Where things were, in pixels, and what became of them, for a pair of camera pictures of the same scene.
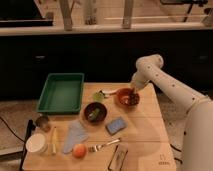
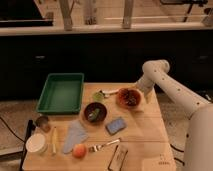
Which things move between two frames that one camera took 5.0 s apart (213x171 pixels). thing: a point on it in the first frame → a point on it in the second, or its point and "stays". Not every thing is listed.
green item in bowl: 94,114 stays
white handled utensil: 107,93 stays
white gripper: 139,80 → 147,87
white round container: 36,143 stays
